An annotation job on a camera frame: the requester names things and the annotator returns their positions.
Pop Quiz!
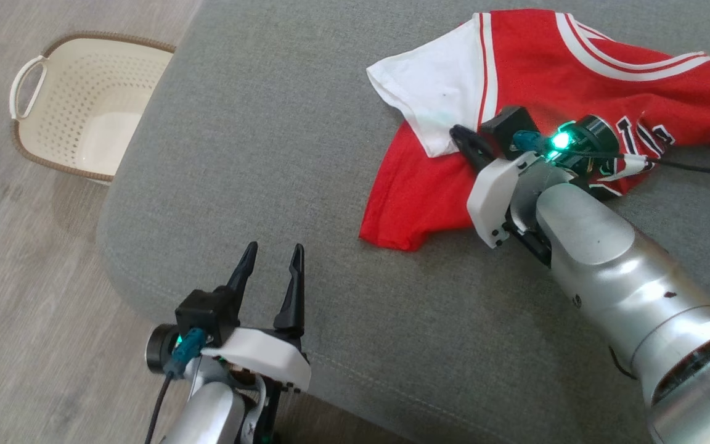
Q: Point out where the grey fabric sofa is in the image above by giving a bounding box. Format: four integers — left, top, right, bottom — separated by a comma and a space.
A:
96, 0, 710, 444

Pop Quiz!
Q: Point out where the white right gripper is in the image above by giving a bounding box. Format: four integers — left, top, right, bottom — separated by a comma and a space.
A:
449, 125, 551, 267

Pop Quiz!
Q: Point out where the red white basketball jersey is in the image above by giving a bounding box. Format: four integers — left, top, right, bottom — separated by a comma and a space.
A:
358, 7, 710, 252

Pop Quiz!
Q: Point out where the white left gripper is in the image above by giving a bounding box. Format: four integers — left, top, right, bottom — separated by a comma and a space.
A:
201, 241, 312, 434

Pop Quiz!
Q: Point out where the cream plastic laundry basket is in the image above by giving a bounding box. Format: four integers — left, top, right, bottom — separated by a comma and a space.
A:
9, 31, 177, 186

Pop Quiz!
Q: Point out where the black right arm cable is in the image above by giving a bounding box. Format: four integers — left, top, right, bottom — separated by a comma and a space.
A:
512, 131, 710, 183

